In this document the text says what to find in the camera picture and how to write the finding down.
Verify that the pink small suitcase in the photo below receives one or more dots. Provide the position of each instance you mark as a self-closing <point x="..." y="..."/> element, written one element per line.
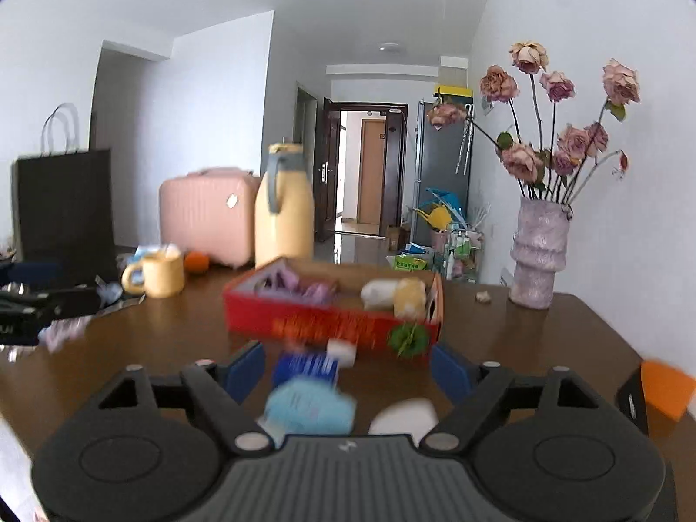
<point x="211" y="211"/>

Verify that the yellow white plush toy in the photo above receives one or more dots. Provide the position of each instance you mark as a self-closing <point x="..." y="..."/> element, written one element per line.
<point x="406" y="297"/>

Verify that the yellow box on fridge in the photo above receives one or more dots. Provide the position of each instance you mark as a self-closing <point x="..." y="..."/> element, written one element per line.
<point x="451" y="90"/>

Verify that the grey refrigerator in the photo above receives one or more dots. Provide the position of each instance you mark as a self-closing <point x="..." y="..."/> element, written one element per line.
<point x="443" y="156"/>

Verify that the white soft sponge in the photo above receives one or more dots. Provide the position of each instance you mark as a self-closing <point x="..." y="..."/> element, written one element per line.
<point x="414" y="417"/>

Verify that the blue packet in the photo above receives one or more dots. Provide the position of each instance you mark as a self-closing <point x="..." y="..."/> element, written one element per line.
<point x="319" y="367"/>

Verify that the yellow thermos jug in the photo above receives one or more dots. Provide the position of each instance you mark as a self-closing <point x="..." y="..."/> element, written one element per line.
<point x="284" y="207"/>

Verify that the orange fruit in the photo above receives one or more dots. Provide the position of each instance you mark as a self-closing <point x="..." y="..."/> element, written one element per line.
<point x="196" y="263"/>

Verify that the black paper bag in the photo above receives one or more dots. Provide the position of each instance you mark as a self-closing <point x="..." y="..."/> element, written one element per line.
<point x="62" y="208"/>

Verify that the light blue soft toy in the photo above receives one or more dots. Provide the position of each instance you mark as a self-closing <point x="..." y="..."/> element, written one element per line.
<point x="305" y="406"/>

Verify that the red cardboard box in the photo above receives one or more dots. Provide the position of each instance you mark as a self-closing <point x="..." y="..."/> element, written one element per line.
<point x="377" y="331"/>

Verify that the cluttered storage cart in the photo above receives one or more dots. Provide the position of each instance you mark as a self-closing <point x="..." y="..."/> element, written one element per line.
<point x="442" y="239"/>

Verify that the yellow ceramic mug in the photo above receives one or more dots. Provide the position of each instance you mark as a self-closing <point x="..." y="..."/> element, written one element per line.
<point x="157" y="275"/>

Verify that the purple folded cloth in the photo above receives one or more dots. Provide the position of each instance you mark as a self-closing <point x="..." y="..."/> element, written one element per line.
<point x="285" y="285"/>

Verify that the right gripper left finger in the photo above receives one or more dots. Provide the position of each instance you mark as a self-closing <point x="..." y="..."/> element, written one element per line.
<point x="217" y="392"/>

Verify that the purple ceramic vase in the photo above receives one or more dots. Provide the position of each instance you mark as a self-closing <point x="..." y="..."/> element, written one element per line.
<point x="539" y="251"/>

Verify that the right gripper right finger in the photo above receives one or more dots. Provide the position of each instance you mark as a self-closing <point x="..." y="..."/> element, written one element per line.
<point x="477" y="393"/>

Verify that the dried pink roses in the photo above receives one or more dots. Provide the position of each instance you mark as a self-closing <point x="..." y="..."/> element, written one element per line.
<point x="558" y="163"/>

